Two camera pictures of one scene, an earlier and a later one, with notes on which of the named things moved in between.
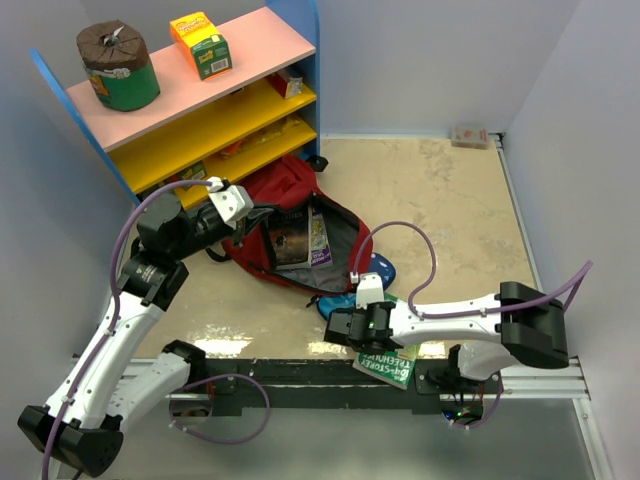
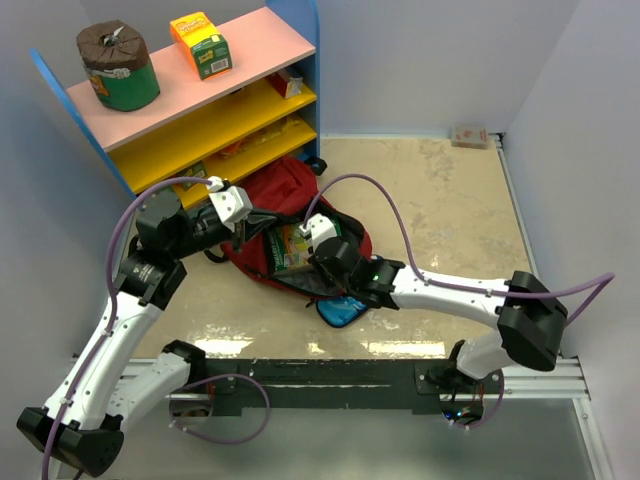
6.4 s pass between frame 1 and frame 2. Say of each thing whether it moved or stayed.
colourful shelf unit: stayed
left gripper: stayed
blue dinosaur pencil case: stayed
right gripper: moved
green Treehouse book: moved
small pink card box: stayed
